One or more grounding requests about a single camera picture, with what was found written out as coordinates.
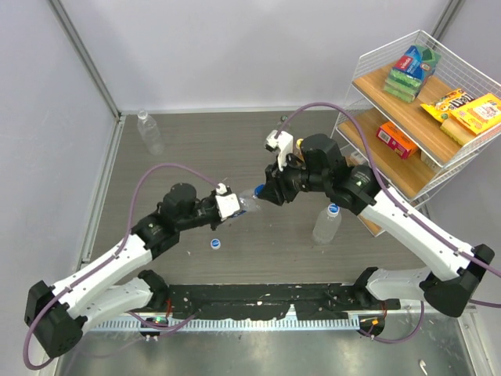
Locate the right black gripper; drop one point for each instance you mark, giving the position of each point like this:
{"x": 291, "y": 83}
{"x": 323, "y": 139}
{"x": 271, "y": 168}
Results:
{"x": 275, "y": 189}

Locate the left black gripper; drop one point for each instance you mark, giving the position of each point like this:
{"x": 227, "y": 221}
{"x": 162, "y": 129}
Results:
{"x": 212, "y": 197}

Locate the blue label water bottle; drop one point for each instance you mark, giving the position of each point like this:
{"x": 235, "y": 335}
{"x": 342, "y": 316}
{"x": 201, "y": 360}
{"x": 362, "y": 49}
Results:
{"x": 249, "y": 203}

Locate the dark blue bottle cap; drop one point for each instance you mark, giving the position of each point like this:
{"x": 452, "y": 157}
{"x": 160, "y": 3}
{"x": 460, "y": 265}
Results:
{"x": 258, "y": 189}

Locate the amber tea bottle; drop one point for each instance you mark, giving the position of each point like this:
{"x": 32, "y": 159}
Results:
{"x": 299, "y": 150}

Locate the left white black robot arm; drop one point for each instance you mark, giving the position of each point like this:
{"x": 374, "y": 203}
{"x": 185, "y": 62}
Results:
{"x": 59, "y": 314}

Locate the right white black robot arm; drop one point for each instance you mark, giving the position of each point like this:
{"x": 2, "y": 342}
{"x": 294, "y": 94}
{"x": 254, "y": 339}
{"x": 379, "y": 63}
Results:
{"x": 452, "y": 270}

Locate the blue white bottle cap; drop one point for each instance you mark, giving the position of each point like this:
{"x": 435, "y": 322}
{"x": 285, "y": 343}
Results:
{"x": 215, "y": 244}

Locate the clear bottle blue cap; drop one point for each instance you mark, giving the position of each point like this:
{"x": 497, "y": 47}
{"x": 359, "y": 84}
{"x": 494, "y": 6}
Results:
{"x": 327, "y": 224}

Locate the clear empty plastic bottle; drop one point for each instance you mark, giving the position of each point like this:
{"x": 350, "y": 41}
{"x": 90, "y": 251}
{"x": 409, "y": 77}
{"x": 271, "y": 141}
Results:
{"x": 150, "y": 132}

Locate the small white box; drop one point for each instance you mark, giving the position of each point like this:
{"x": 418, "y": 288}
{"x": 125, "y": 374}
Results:
{"x": 356, "y": 158}

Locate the orange red box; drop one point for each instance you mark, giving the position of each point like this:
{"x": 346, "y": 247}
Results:
{"x": 396, "y": 140}

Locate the yellow candy bag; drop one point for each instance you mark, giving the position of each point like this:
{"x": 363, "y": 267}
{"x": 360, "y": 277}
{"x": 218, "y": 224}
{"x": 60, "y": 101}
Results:
{"x": 442, "y": 108}

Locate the green sponge pack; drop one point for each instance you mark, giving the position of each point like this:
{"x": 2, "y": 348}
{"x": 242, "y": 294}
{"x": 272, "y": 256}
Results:
{"x": 410, "y": 73}

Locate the yellow sponge pack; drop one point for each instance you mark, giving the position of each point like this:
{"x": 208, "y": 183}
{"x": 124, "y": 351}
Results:
{"x": 472, "y": 119}

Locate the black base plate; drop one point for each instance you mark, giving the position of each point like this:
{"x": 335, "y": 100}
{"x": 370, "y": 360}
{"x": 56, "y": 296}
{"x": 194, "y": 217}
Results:
{"x": 266, "y": 301}

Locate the white slotted cable duct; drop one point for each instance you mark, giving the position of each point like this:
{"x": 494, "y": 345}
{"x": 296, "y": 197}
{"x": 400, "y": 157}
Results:
{"x": 289, "y": 323}

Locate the white wire shelf rack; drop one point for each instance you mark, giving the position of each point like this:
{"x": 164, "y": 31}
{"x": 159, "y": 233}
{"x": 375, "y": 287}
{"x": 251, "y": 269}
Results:
{"x": 421, "y": 176}

